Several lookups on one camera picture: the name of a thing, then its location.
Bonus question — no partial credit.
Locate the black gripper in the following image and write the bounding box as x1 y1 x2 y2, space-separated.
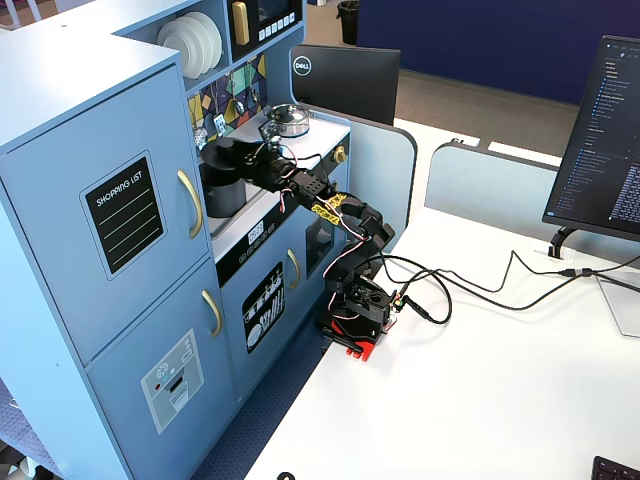
238 142 302 195

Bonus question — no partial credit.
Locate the dark gray pot lid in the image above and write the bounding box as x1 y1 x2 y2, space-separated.
198 137 252 175

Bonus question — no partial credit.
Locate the red robot base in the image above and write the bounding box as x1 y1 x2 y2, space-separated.
319 307 397 364

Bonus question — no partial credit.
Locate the silver pot lid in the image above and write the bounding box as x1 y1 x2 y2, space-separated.
265 102 311 125

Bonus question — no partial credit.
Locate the silver pot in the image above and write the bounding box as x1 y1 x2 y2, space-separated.
271 115 311 139

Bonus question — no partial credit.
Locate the gray pot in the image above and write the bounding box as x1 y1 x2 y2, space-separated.
204 172 249 219

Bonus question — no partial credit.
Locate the black Dell monitor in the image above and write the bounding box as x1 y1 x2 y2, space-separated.
290 43 403 128

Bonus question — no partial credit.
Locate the white plate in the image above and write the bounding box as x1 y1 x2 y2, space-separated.
156 18 195 80
187 10 224 69
172 14 212 76

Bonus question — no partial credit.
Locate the light blue desk divider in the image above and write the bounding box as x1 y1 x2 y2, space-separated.
423 140 640 271
344 115 419 254

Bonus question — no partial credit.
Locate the black trash bin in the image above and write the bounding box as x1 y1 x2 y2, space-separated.
336 0 361 47

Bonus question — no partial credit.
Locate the blue toy kitchen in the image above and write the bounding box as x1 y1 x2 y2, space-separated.
0 0 352 480

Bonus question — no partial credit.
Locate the black table clamp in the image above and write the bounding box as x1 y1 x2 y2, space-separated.
321 327 369 354

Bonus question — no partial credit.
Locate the monitor with lit screen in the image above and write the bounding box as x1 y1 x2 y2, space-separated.
541 34 640 245

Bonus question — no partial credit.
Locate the silver monitor stand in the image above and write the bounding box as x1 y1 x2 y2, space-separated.
546 226 640 340

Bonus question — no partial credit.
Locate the black keyboard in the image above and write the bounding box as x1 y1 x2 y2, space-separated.
591 455 640 480

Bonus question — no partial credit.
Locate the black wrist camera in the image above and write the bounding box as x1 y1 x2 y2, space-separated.
257 122 281 151

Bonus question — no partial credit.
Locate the long gold fridge handle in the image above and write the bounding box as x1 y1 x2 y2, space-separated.
176 168 205 241

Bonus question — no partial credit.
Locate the gold dishwasher door handle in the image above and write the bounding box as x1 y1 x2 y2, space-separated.
285 247 302 291

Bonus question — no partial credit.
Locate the gold microwave handle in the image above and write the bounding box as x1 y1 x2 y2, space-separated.
230 0 252 47

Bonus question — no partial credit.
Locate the short gold fridge handle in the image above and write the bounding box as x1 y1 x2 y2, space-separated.
200 288 224 340

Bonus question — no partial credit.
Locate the black cable with loop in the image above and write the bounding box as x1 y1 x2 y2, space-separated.
379 253 454 326

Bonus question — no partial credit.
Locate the long black cable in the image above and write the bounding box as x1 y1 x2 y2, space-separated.
394 248 640 312

